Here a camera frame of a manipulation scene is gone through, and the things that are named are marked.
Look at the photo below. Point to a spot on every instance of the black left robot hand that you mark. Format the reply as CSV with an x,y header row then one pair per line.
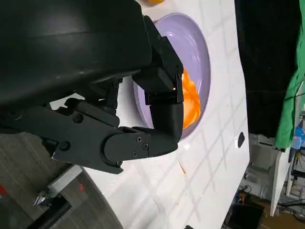
x,y
71,43

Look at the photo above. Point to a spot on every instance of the orange and white bread roll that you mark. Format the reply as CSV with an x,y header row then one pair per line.
x,y
190,102
156,1

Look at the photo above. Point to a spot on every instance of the lilac plate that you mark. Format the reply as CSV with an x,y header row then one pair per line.
x,y
186,47

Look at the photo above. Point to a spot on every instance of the black table grommet hole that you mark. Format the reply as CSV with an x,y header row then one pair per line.
x,y
241,139

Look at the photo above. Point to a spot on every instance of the black curtain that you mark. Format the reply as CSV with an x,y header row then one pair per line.
x,y
267,59

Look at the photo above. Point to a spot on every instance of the green cloth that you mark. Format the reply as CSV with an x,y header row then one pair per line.
x,y
293,95

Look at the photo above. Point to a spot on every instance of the black bin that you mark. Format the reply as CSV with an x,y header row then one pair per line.
x,y
245,217

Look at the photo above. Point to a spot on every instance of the blue object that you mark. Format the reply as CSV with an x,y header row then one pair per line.
x,y
299,140

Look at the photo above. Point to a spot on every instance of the white panel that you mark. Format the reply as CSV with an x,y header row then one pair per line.
x,y
278,181

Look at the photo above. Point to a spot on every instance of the aluminium table frame bracket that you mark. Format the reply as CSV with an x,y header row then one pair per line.
x,y
64,177

